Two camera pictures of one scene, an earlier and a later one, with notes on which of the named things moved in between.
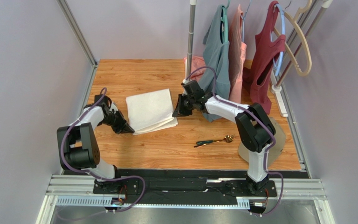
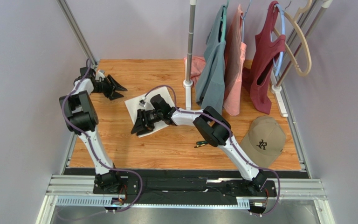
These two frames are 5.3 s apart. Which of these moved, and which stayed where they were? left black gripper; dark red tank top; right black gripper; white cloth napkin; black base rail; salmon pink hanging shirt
Moved: right black gripper; left black gripper
Stayed: salmon pink hanging shirt; black base rail; white cloth napkin; dark red tank top
